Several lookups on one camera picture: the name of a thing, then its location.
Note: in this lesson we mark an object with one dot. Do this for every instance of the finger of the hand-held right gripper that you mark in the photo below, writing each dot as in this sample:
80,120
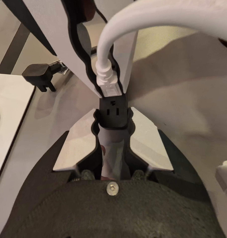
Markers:
55,27
127,56

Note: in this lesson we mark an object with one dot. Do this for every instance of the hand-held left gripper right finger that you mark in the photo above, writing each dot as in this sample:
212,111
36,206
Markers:
152,148

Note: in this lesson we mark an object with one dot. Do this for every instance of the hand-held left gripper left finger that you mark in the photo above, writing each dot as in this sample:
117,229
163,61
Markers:
76,148

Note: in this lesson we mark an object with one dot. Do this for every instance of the white power plug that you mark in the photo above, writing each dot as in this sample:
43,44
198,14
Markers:
108,80

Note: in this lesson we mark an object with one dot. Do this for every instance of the black power strip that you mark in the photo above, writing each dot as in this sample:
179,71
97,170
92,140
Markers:
113,120

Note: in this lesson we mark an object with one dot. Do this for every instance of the black flat strip plug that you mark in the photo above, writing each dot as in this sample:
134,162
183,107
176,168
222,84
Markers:
36,72

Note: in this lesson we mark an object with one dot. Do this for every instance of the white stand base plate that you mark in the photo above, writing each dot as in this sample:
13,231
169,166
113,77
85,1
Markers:
11,111

